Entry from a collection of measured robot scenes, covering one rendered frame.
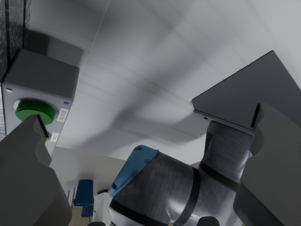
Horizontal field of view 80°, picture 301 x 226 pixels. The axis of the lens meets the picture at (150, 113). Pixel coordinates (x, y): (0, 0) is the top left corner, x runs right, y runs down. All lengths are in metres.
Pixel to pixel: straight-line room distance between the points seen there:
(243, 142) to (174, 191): 0.14
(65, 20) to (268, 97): 0.31
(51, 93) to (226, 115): 0.28
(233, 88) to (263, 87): 0.05
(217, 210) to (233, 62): 0.26
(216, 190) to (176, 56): 0.24
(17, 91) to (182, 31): 0.22
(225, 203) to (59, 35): 0.37
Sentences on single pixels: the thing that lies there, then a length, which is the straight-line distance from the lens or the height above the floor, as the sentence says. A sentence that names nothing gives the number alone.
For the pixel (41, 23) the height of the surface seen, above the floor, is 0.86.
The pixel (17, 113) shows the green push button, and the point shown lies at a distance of 0.25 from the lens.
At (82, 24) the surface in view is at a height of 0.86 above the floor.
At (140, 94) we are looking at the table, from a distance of 0.37.
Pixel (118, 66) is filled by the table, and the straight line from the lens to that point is 0.32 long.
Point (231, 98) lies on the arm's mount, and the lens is 0.36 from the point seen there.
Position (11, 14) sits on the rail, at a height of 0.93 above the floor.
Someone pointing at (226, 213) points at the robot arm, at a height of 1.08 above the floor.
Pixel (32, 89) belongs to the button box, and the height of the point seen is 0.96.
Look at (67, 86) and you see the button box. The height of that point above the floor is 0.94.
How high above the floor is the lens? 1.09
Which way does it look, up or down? 33 degrees down
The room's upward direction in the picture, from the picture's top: 175 degrees clockwise
